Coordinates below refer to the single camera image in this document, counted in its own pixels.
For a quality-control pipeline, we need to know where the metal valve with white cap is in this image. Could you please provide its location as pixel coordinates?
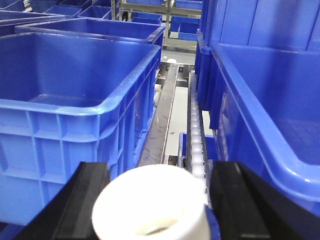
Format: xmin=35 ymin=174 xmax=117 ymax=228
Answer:
xmin=91 ymin=164 xmax=211 ymax=240

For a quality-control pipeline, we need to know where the steel shelf divider rail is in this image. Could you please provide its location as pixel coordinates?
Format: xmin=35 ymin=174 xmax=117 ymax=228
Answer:
xmin=138 ymin=63 xmax=179 ymax=167

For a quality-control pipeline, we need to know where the white roller track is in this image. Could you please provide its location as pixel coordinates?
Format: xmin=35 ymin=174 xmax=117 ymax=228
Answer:
xmin=187 ymin=70 xmax=211 ymax=208

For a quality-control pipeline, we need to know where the upper right blue crate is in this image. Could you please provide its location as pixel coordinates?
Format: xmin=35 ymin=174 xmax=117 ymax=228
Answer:
xmin=194 ymin=0 xmax=320 ymax=111

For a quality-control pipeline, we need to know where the rear left blue crate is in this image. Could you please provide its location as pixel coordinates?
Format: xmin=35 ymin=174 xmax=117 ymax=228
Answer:
xmin=14 ymin=18 xmax=165 ymax=47

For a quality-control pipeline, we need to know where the near left blue crate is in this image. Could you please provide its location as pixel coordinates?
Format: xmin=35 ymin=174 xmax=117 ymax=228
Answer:
xmin=0 ymin=32 xmax=161 ymax=226

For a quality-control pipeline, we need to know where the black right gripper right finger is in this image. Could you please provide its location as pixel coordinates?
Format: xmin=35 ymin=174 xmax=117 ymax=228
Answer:
xmin=209 ymin=161 xmax=320 ymax=240

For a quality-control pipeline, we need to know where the blue crate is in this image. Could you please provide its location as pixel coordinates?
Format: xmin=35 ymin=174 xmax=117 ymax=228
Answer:
xmin=14 ymin=18 xmax=165 ymax=47
xmin=209 ymin=42 xmax=320 ymax=218
xmin=194 ymin=0 xmax=320 ymax=111
xmin=0 ymin=32 xmax=161 ymax=226

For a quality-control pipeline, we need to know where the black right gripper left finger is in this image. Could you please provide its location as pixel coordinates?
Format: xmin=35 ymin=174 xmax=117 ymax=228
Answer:
xmin=15 ymin=162 xmax=110 ymax=240

